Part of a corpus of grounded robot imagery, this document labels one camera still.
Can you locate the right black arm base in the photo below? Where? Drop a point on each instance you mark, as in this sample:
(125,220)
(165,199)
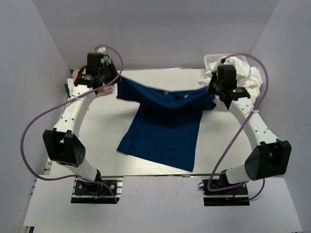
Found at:
(233,197)

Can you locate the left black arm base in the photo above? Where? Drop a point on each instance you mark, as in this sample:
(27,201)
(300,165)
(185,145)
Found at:
(88,193)

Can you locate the blue t-shirt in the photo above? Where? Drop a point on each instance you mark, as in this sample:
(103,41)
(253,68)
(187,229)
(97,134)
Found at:
(166,125)

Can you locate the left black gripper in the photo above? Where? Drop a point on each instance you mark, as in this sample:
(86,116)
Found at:
(110,64)

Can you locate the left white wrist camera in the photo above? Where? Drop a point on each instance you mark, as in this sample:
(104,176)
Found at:
(101,52)

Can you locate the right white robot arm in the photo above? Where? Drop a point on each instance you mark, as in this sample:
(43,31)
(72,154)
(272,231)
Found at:
(269,157)

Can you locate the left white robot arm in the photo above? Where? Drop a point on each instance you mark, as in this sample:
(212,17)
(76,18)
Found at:
(62,142)

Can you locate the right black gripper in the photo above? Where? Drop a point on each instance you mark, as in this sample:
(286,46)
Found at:
(210,88)

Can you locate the crumpled white t-shirts pile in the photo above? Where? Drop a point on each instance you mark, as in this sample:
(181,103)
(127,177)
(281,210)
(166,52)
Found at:
(247,76)

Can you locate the white plastic basket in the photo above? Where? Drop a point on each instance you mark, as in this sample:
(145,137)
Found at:
(211,58)

